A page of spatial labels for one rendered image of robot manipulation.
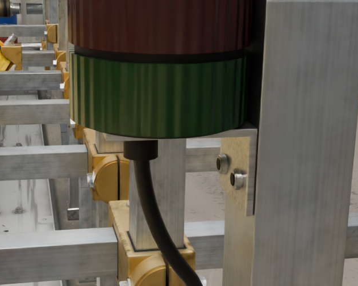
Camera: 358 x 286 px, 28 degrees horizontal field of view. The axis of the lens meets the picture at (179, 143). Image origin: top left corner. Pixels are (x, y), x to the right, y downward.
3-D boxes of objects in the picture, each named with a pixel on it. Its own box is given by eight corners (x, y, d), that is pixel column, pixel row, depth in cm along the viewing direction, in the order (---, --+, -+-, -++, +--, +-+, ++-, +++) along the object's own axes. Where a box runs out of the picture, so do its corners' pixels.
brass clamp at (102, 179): (129, 166, 87) (129, 126, 85) (148, 205, 74) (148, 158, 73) (78, 168, 86) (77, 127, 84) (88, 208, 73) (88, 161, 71)
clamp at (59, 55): (79, 66, 157) (78, 43, 156) (84, 76, 145) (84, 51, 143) (50, 66, 156) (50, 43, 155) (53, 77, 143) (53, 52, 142)
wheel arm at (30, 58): (188, 62, 159) (189, 49, 158) (191, 64, 156) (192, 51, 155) (21, 64, 151) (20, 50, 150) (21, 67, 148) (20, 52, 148)
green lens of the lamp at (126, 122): (220, 94, 28) (222, 37, 27) (271, 133, 22) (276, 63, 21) (63, 97, 26) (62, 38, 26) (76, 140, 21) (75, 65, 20)
